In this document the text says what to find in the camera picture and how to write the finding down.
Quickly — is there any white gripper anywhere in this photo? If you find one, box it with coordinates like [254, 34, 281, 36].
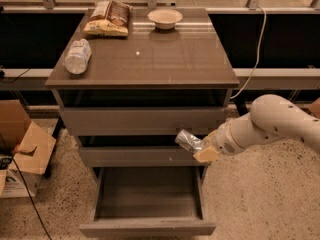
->
[193, 121, 244, 163]

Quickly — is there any silver redbull can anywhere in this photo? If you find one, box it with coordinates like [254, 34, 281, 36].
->
[175, 130, 203, 153]

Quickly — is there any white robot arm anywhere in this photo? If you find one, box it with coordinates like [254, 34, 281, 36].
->
[193, 95, 320, 163]

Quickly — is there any top grey drawer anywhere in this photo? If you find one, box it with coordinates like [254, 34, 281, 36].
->
[60, 108, 226, 136]

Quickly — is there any grey drawer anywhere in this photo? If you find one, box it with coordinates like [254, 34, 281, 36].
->
[79, 146, 209, 167]
[80, 166, 215, 238]
[60, 108, 226, 136]

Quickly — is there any grey drawer cabinet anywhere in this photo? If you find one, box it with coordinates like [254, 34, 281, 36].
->
[45, 7, 240, 178]

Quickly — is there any bottom grey drawer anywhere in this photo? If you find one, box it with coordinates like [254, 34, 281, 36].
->
[80, 166, 215, 238]

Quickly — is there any middle grey drawer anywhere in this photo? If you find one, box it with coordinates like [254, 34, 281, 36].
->
[79, 146, 209, 167]

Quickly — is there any white ceramic bowl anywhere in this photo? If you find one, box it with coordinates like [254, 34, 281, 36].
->
[148, 9, 183, 30]

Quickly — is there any clear plastic water bottle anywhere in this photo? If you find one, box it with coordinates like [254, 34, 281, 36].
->
[64, 39, 92, 75]

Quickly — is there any brown chip bag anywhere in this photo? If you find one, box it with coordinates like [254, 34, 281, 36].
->
[83, 1, 132, 37]

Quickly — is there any open cardboard box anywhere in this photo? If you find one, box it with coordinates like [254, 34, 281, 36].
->
[0, 100, 56, 198]

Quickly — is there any white cable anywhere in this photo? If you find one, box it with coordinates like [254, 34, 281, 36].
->
[229, 5, 268, 101]

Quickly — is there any black floor cable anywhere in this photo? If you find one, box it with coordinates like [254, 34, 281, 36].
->
[0, 130, 54, 240]

